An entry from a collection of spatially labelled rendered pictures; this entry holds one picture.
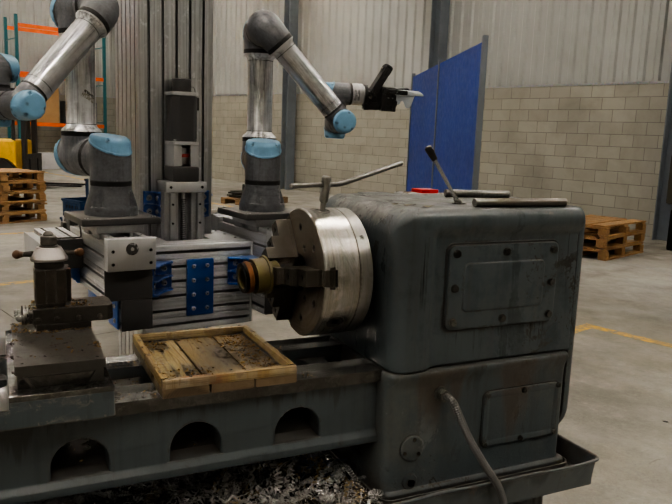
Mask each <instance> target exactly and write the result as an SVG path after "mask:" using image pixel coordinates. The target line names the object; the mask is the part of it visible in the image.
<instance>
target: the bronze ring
mask: <svg viewBox="0 0 672 504"><path fill-rule="evenodd" d="M273 267H280V265H279V263H278V262H277V261H276V260H272V261H269V259H268V258H267V257H266V256H265V255H262V256H260V257H259V258H255V259H249V260H248V261H246V262H242V263H239V264H238V265H237V269H236V276H237V282H238V286H239V289H240V290H241V292H242V293H244V294H245V293H247V294H248V293H254V294H258V293H263V292H265V293H266V294H269V293H271V292H272V290H273V287H274V286H277V285H280V284H274V274H273Z"/></svg>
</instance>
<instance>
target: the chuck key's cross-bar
mask: <svg viewBox="0 0 672 504"><path fill-rule="evenodd" d="M402 165H403V161H399V162H396V163H393V164H390V165H387V166H385V167H382V168H379V169H376V170H373V171H370V172H367V173H364V174H361V175H358V176H356V177H353V178H350V179H347V180H344V181H341V182H331V183H330V187H341V186H345V185H347V184H350V183H353V182H356V181H359V180H362V179H365V178H367V177H370V176H373V175H376V174H379V173H382V172H385V171H388V170H390V169H393V168H396V167H399V166H402ZM289 187H290V189H296V188H321V187H324V184H323V183H322V182H319V183H291V184H290V185H289Z"/></svg>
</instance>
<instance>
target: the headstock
mask: <svg viewBox="0 0 672 504"><path fill-rule="evenodd" d="M458 198H459V199H460V200H461V201H462V202H463V203H466V204H452V202H454V200H453V197H444V193H443V194H403V193H394V194H384V193H340V194H336V195H334V196H332V197H330V198H329V199H328V202H327V203H326V208H347V209H350V210H351V211H352V212H353V213H354V214H355V215H356V216H357V217H358V218H359V220H360V221H361V223H362V225H363V227H364V229H365V231H366V234H367V237H368V240H369V244H370V248H371V253H372V260H373V290H372V297H371V302H370V306H369V309H368V312H367V314H366V316H365V318H364V320H363V322H362V323H361V324H360V326H359V327H358V328H356V329H355V330H353V331H347V332H339V333H329V334H330V335H332V336H333V337H335V338H336V339H338V340H339V341H341V342H343V343H344V344H346V345H347V346H349V347H351V348H352V349H354V350H355V351H357V352H358V353H360V354H362V355H363V356H365V357H366V358H368V359H369V360H371V361H373V362H374V363H376V364H377V365H379V366H380V367H382V368H384V369H385V370H387V371H389V372H391V373H395V374H409V373H417V372H423V371H425V370H427V369H428V368H431V367H438V366H446V365H454V364H461V363H469V362H477V361H485V360H493V359H500V358H508V357H516V356H524V355H531V354H539V353H547V352H555V351H562V350H573V346H574V335H575V325H576V315H577V305H578V294H579V284H580V274H581V264H582V253H583V243H584V233H585V222H586V218H585V213H584V211H583V209H582V208H581V207H577V206H572V205H566V206H565V207H473V205H472V200H473V199H474V198H476V197H458ZM392 203H398V204H392ZM404 204H412V205H408V206H405V205H404ZM413 204H416V205H413ZM431 205H433V206H431ZM423 206H431V207H423ZM389 261H390V262H389ZM386 267H387V268H386ZM391 268H392V269H391ZM389 281H390V282H389ZM385 285H386V286H385ZM386 316H387V317H386ZM365 330H366V331H365ZM375 336H376V337H375ZM346 338H347V339H346ZM356 339H357V340H356ZM369 344H370V345H369ZM356 345H357V346H356ZM386 346H387V347H386ZM382 357H383V358H382ZM387 363H388V364H387Z"/></svg>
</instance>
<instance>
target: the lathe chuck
mask: <svg viewBox="0 0 672 504"><path fill-rule="evenodd" d="M317 209H320V208H296V209H294V210H292V211H291V212H290V213H289V214H290V218H291V223H292V228H293V232H294V237H295V241H296V246H297V251H298V253H300V254H301V255H302V256H303V258H304V261H303V262H301V263H297V262H294V263H292V264H291V263H289V264H279V265H280V267H284V266H308V267H312V268H316V269H320V270H324V271H330V268H334V270H336V286H335V287H334V289H330V287H323V286H321V287H304V289H303V290H298V293H297V297H296V301H295V305H294V310H293V314H292V318H291V322H290V326H291V327H292V328H293V329H294V330H295V331H296V332H297V333H298V334H300V335H302V336H309V335H319V334H329V333H339V332H341V331H343V330H345V329H346V328H347V327H348V325H349V324H350V322H351V321H352V319H353V317H354V314H355V311H356V308H357V304H358V299H359V293H360V260H359V253H358V247H357V243H356V239H355V236H354V233H353V231H352V228H351V226H350V224H349V222H348V220H347V219H346V217H345V216H344V215H343V214H342V213H341V212H340V211H339V210H337V209H335V208H325V210H327V211H329V212H328V213H321V212H318V211H316V210H317ZM335 318H339V319H341V321H340V323H339V324H337V325H335V326H329V325H328V323H329V321H331V320H332V319H335Z"/></svg>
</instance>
